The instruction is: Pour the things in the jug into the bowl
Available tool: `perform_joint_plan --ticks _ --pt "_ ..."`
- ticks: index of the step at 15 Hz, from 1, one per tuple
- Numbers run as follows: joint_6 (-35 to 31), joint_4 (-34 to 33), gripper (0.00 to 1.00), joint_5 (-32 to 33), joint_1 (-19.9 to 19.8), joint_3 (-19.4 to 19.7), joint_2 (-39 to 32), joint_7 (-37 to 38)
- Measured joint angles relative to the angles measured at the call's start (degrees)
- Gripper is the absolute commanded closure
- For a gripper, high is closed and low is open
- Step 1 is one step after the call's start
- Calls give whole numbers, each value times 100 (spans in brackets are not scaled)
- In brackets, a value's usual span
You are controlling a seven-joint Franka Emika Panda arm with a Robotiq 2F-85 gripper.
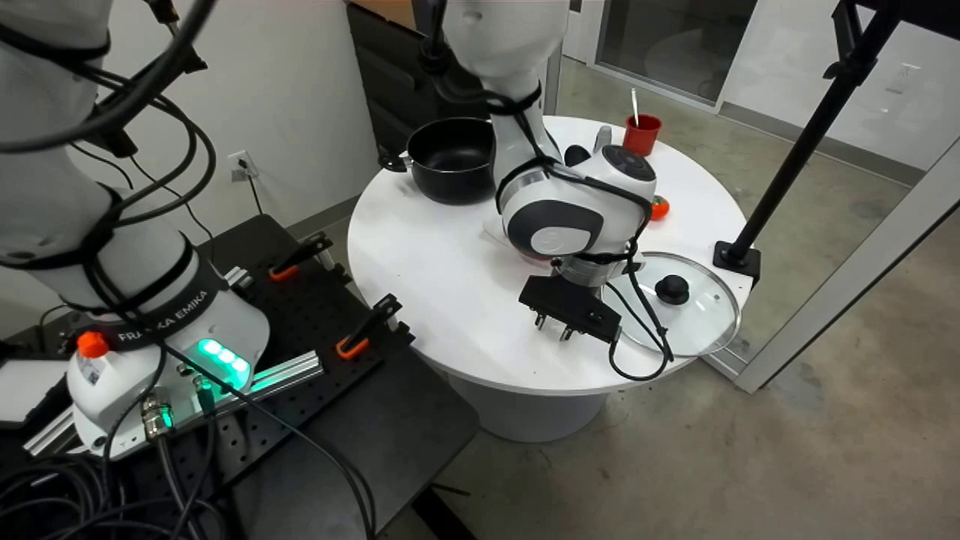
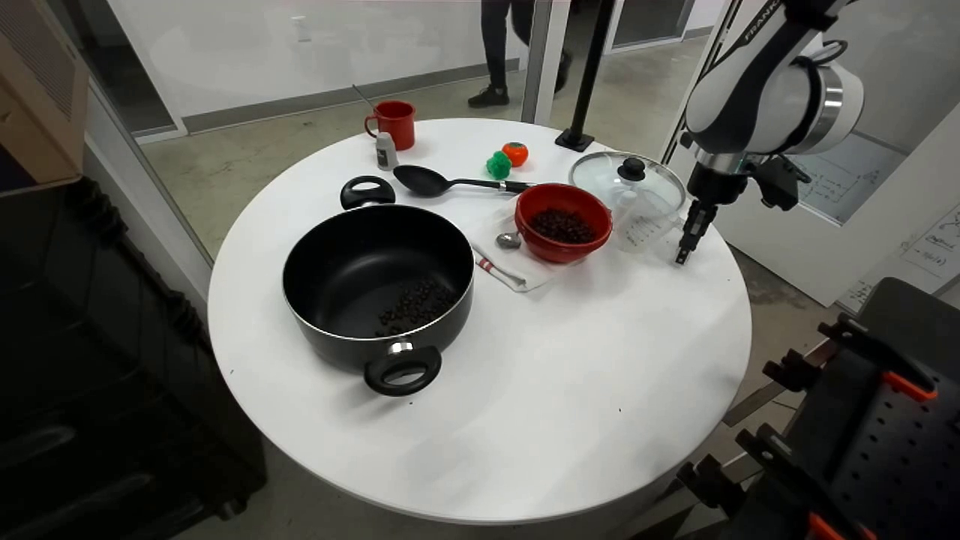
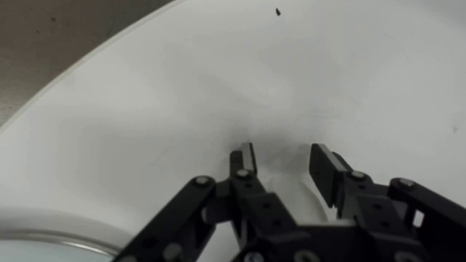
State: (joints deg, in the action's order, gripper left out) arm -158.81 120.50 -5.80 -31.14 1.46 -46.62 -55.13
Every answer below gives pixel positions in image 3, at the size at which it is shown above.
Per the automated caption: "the white round table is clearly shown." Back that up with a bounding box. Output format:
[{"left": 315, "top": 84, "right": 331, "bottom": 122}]
[{"left": 0, "top": 0, "right": 466, "bottom": 262}]

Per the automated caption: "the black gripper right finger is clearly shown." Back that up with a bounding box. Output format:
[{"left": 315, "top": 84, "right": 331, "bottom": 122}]
[{"left": 309, "top": 144, "right": 466, "bottom": 262}]

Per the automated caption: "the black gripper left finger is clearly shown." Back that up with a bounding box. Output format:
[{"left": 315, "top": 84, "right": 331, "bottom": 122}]
[{"left": 112, "top": 142, "right": 310, "bottom": 262}]

